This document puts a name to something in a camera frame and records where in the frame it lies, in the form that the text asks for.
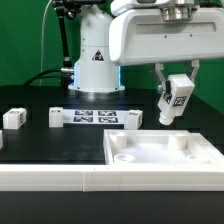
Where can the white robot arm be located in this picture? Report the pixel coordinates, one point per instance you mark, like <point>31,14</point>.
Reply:
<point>94,72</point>

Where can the black camera stand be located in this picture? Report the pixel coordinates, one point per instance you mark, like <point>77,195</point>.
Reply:
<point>69,9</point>

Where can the fiducial marker sheet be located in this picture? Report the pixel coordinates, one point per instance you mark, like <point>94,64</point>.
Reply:
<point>77,116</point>

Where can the white square tabletop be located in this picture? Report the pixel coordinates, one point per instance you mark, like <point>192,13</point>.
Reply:
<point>142,147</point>

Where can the white obstacle fence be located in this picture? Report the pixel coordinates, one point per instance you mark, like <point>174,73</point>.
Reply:
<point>89,178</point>

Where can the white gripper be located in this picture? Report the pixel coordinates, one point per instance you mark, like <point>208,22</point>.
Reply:
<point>141,36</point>

